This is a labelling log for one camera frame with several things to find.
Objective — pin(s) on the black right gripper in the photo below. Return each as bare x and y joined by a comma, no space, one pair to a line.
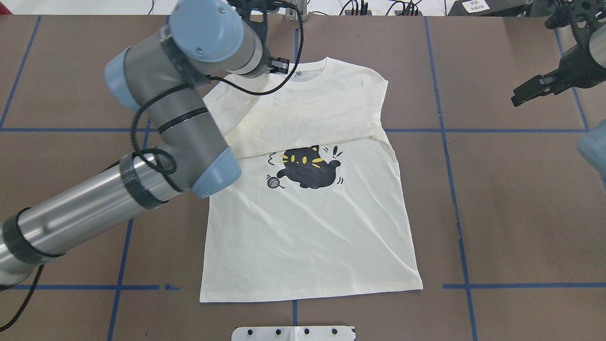
575,69

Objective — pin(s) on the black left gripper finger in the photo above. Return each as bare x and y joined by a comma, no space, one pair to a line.
279,65

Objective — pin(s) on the cream long-sleeve cat shirt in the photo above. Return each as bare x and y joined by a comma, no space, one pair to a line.
318,210

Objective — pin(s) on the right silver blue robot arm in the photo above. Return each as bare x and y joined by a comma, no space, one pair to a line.
591,145

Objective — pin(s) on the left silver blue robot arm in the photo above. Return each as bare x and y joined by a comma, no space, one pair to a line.
177,145

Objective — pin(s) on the black box with label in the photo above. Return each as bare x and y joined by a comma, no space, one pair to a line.
489,8

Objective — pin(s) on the grey aluminium frame post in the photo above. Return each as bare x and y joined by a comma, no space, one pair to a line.
296,10

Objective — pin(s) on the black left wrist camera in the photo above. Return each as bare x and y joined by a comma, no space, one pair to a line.
245,7

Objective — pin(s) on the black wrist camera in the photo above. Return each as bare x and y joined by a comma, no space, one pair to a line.
573,12
245,7

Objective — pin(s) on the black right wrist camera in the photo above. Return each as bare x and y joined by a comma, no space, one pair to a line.
573,12

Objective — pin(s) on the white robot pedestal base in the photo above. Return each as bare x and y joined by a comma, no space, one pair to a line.
295,333

